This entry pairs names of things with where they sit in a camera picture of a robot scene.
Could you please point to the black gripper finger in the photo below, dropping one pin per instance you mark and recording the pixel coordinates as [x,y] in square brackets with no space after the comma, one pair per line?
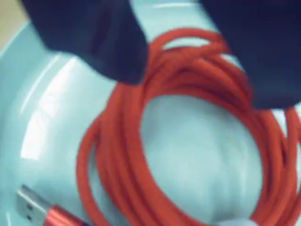
[94,30]
[270,51]

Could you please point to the green round bowl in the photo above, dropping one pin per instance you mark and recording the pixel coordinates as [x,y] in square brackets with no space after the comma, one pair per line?
[200,153]

